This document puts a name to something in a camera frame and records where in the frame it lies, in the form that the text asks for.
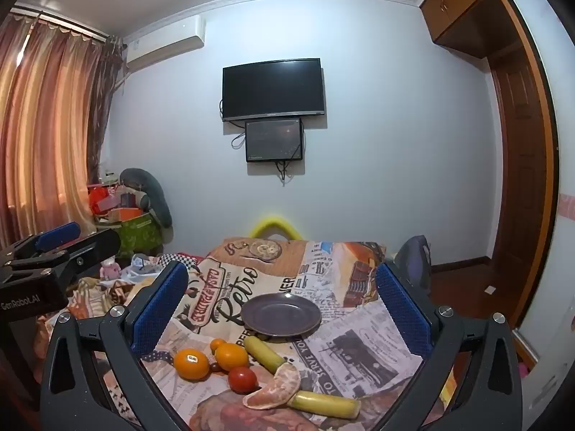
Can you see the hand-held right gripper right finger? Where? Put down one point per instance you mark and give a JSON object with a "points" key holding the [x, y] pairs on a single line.
{"points": [[402, 314]]}

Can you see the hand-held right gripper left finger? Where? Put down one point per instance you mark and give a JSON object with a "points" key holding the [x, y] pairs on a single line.
{"points": [[161, 309]]}

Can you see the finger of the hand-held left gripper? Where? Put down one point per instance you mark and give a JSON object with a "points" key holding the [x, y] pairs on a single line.
{"points": [[58, 235], [96, 244]]}

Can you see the large orange with sticker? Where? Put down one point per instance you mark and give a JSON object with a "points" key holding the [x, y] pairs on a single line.
{"points": [[192, 364]]}

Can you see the small orange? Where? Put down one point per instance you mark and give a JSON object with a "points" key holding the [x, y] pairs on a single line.
{"points": [[217, 344]]}

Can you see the red tomato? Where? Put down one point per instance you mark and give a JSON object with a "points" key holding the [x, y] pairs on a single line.
{"points": [[242, 378]]}

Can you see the yellow-green banana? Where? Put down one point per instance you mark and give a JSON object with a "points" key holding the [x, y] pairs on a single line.
{"points": [[325, 404], [265, 353]]}

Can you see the dark round plate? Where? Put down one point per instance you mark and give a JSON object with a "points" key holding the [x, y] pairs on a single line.
{"points": [[280, 316]]}

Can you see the pink plush toy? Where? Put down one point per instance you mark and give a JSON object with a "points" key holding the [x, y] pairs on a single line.
{"points": [[110, 269]]}

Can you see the green storage box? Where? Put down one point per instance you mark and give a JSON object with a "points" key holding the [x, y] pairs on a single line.
{"points": [[139, 233]]}

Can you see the red box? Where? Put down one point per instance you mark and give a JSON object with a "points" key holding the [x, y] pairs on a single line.
{"points": [[101, 200]]}

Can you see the blue white cloth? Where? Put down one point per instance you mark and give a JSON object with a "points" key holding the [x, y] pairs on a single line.
{"points": [[143, 262]]}

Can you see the blue chair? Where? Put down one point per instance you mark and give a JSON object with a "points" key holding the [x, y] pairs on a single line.
{"points": [[415, 260]]}

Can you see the printed blanket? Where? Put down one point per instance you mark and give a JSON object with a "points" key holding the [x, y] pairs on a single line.
{"points": [[355, 350]]}

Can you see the grey pillow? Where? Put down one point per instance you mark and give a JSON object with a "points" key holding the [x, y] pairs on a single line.
{"points": [[155, 193]]}

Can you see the small white floor object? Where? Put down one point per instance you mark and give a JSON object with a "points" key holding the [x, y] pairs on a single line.
{"points": [[490, 289]]}

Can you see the orange pink curtain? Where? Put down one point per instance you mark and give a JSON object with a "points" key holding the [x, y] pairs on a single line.
{"points": [[45, 121]]}

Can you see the pink shoe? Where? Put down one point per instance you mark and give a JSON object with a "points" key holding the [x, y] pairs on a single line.
{"points": [[523, 370]]}

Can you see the wooden door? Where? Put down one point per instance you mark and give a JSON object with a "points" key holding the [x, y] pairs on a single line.
{"points": [[521, 179]]}

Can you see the white air conditioner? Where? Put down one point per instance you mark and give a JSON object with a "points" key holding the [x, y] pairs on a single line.
{"points": [[164, 42]]}

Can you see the wooden overhead cabinet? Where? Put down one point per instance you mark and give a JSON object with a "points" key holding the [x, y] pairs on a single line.
{"points": [[467, 13]]}

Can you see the yellow curved frame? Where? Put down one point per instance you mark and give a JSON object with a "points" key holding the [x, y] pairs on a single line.
{"points": [[276, 222]]}

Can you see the small black wall monitor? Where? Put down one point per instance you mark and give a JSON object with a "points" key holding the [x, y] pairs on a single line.
{"points": [[274, 140]]}

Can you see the wall-mounted black television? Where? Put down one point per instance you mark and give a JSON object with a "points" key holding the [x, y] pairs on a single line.
{"points": [[274, 90]]}

